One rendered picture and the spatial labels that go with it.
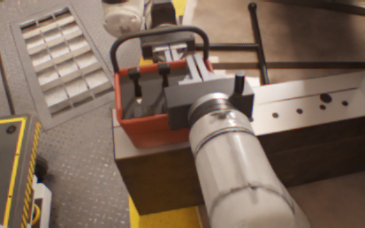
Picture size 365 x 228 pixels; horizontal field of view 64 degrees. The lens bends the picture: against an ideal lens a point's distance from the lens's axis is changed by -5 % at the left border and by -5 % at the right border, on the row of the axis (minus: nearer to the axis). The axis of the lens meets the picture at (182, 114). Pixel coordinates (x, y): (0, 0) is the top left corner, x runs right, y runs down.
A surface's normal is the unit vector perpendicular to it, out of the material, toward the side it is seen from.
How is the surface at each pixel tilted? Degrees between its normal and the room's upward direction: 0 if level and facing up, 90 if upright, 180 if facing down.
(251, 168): 17
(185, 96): 13
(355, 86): 0
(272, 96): 0
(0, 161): 0
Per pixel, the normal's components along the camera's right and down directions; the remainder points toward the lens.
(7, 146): -0.03, -0.58
